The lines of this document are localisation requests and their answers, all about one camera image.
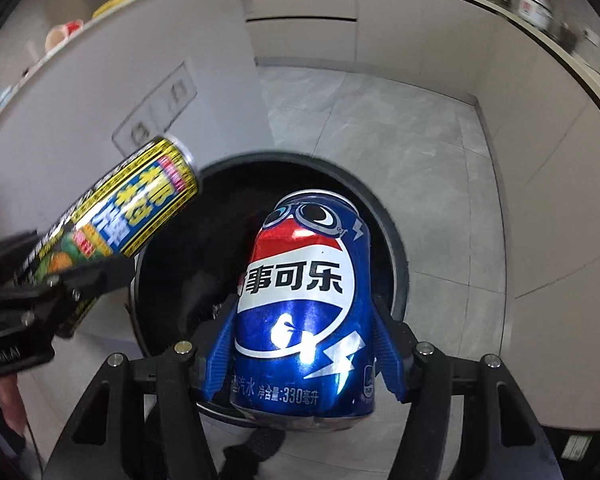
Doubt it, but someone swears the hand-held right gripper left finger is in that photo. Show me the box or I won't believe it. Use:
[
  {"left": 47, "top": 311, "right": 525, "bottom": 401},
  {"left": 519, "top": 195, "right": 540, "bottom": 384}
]
[{"left": 42, "top": 295, "right": 243, "bottom": 480}]

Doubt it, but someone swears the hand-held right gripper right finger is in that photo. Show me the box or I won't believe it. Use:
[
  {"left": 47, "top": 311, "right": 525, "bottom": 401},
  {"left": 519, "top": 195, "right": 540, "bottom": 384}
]
[{"left": 372, "top": 295, "right": 566, "bottom": 480}]

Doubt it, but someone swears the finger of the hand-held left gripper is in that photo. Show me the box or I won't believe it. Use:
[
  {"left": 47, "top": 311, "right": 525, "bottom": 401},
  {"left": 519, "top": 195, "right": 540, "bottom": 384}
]
[
  {"left": 10, "top": 255, "right": 138, "bottom": 341},
  {"left": 0, "top": 230, "right": 43, "bottom": 291}
]

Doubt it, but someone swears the black and yellow spray can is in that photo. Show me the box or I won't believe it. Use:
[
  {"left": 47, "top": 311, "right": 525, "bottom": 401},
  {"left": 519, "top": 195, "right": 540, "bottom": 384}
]
[{"left": 12, "top": 136, "right": 201, "bottom": 338}]

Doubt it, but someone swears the blue soda can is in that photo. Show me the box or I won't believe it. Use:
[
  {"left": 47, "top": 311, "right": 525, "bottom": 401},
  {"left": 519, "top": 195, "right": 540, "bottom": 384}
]
[{"left": 229, "top": 189, "right": 377, "bottom": 421}]

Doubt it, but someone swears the round black trash bin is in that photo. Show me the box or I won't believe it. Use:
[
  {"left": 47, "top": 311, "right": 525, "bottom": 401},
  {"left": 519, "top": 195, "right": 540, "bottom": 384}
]
[{"left": 128, "top": 149, "right": 410, "bottom": 431}]

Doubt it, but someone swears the person's left hand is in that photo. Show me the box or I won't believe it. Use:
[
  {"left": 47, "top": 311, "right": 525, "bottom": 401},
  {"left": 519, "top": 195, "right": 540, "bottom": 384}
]
[{"left": 0, "top": 375, "right": 28, "bottom": 456}]

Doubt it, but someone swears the black shoe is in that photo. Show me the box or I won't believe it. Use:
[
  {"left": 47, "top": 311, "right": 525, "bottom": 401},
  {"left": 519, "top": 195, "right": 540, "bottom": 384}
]
[{"left": 220, "top": 427, "right": 286, "bottom": 480}]

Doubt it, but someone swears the recessed socket panel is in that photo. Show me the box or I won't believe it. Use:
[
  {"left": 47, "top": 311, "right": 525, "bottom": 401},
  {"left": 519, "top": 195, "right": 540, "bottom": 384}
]
[{"left": 112, "top": 62, "right": 198, "bottom": 153}]

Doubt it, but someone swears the red paper cup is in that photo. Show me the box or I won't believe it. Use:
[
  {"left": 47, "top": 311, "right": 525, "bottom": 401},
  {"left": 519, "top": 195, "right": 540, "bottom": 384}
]
[{"left": 45, "top": 20, "right": 83, "bottom": 51}]

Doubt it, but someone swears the kitchen counter with cabinets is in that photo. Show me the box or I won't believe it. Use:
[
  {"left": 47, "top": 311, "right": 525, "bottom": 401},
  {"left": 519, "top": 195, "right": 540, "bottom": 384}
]
[{"left": 247, "top": 0, "right": 600, "bottom": 311}]

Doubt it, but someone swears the white rice cooker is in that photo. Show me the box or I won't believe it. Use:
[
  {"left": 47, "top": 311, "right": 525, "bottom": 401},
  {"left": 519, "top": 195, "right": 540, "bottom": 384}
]
[{"left": 517, "top": 0, "right": 553, "bottom": 23}]

